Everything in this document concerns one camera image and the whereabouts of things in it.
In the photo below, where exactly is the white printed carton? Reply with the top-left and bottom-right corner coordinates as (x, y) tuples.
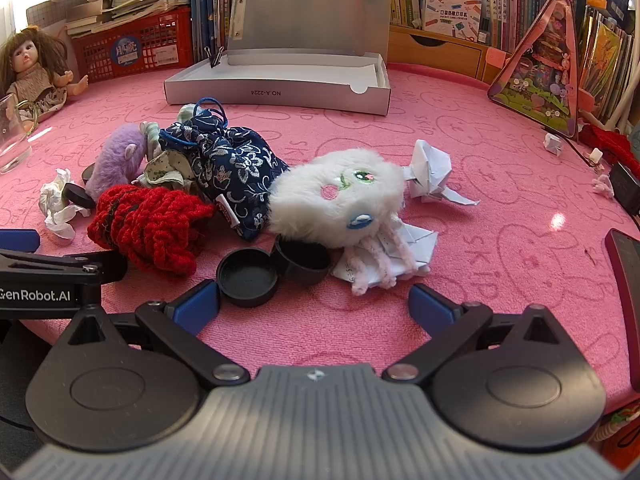
(421, 0), (484, 44)

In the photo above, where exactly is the white tissue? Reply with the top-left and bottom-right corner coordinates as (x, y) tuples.
(39, 167), (94, 240)

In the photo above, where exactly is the red plastic basket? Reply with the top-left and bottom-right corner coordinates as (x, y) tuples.
(72, 7), (194, 84)

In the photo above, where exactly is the wooden drawer organizer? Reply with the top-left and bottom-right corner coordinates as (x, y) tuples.
(387, 25), (511, 84)

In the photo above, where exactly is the red knitted item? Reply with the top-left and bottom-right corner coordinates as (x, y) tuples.
(87, 185), (216, 277)

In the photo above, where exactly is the flat folded white paper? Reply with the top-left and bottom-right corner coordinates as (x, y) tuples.
(330, 220), (438, 282)

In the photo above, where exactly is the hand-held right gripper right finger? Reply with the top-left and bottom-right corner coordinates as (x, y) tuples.
(382, 282), (588, 387)

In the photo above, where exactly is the black round lid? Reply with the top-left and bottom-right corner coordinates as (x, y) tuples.
(216, 249), (280, 308)

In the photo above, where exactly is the row of blue thin books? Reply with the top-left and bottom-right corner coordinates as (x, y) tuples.
(190, 0), (242, 62)

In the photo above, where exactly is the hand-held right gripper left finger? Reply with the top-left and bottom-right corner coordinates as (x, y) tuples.
(52, 279), (252, 390)

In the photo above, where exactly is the brown-haired doll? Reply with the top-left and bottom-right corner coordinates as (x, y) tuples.
(0, 25), (90, 123)

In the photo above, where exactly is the red knitted cloth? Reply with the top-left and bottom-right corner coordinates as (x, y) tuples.
(580, 125), (640, 174)

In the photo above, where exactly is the dark maroon flat case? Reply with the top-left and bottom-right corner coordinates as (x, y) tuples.
(604, 228), (640, 393)

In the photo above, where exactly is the white fluffy plush toy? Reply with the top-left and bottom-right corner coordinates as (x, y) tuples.
(267, 149), (417, 297)

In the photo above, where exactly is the black round cup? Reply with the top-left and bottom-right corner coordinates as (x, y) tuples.
(273, 236), (333, 287)

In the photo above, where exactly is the navy floral drawstring bag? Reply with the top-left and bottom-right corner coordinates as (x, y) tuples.
(159, 97), (291, 242)

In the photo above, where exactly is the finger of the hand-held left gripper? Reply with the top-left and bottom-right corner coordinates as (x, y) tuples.
(0, 229), (41, 254)
(0, 248), (129, 285)

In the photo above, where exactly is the purple plush toy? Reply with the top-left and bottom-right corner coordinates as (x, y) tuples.
(85, 122), (151, 203)

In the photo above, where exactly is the row of colourful books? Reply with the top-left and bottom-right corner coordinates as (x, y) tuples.
(365, 0), (567, 54)

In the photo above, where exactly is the pink rabbit-print mat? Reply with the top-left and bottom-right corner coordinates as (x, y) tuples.
(0, 62), (640, 417)

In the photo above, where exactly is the green striped cloth pouch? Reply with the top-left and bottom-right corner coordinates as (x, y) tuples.
(136, 104), (202, 197)

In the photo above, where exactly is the row of upright picture books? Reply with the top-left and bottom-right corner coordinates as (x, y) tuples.
(580, 5), (640, 127)

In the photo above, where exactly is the white paper figure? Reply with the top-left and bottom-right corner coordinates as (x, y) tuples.
(401, 139), (481, 207)

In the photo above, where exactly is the clear glass mug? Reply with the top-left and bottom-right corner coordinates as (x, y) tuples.
(0, 94), (40, 175)

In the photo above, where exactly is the pink triangular toy case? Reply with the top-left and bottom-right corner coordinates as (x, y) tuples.
(487, 0), (584, 141)

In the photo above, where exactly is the white cardboard box grey lid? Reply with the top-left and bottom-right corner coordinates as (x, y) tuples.
(164, 0), (393, 116)

